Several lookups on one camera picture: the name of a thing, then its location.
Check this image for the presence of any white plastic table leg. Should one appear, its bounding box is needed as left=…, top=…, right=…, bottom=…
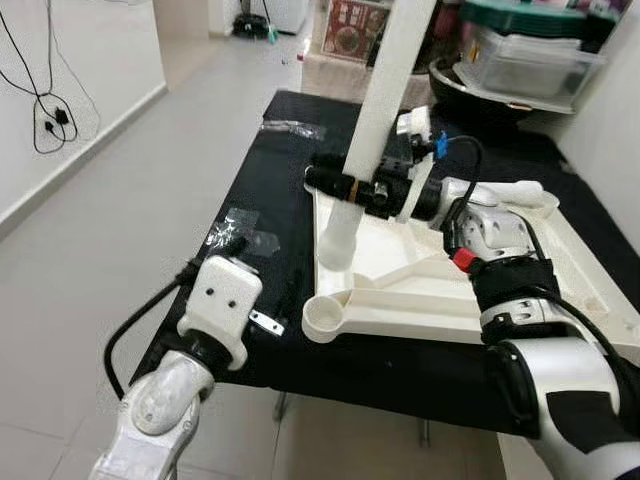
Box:
left=465, top=178, right=546, bottom=206
left=315, top=0, right=438, bottom=273

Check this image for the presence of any white appliance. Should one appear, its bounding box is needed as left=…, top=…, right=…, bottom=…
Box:
left=262, top=0, right=311, bottom=36

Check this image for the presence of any beige cloth covered bench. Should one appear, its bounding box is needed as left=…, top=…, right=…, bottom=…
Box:
left=300, top=50, right=441, bottom=111

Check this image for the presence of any black round floor device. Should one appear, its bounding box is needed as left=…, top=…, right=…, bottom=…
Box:
left=232, top=12, right=273, bottom=39

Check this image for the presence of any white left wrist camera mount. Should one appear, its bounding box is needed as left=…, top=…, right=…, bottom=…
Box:
left=178, top=255, right=264, bottom=371

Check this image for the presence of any white plastic children table top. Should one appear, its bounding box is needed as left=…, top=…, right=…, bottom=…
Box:
left=300, top=178, right=640, bottom=366

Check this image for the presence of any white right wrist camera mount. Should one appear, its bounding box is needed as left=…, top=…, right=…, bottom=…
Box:
left=395, top=105, right=446, bottom=223

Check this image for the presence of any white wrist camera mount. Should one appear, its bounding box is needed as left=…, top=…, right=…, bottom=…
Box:
left=395, top=105, right=446, bottom=223
left=178, top=255, right=264, bottom=371

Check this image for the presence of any black bag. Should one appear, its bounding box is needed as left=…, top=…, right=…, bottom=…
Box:
left=422, top=0, right=471, bottom=61

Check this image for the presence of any red printed box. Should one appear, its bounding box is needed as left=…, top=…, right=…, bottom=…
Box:
left=325, top=0, right=389, bottom=61

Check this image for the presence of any black wall cable with adapter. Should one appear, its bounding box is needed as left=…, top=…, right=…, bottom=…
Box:
left=0, top=0, right=101, bottom=156

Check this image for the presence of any clear tape piece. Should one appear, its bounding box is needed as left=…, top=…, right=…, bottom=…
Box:
left=260, top=120, right=327, bottom=141
left=205, top=207, right=281, bottom=259

